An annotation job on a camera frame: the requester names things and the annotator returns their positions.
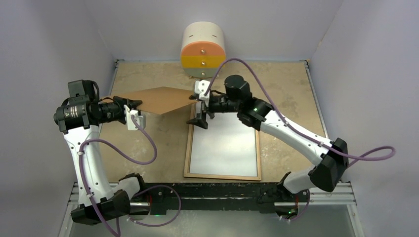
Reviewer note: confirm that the black wooden picture frame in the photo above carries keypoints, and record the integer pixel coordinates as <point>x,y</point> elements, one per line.
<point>222,178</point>

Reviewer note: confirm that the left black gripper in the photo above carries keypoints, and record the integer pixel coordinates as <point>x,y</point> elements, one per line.
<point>131,103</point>

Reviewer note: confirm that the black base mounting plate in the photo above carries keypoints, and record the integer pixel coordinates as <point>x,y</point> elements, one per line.
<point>265,197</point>

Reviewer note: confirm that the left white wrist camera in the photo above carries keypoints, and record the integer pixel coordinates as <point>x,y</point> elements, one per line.
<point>134,119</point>

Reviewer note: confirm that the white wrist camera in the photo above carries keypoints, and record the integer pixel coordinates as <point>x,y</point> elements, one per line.
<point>200,88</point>
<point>134,119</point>

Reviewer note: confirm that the round three-drawer mini cabinet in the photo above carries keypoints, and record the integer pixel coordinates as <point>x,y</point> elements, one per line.
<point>203,49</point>

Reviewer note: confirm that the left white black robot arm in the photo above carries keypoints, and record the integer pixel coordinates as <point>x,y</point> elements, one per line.
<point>79,118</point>

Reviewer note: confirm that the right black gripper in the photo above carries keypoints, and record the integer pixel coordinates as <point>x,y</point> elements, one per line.
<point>201,119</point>

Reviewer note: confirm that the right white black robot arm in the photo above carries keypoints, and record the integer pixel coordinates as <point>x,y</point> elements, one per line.
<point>326,155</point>

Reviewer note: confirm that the brown hardboard backing board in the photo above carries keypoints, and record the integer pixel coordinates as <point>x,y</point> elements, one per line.
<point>159,100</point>

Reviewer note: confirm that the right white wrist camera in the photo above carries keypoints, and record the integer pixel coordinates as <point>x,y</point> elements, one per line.
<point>200,88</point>

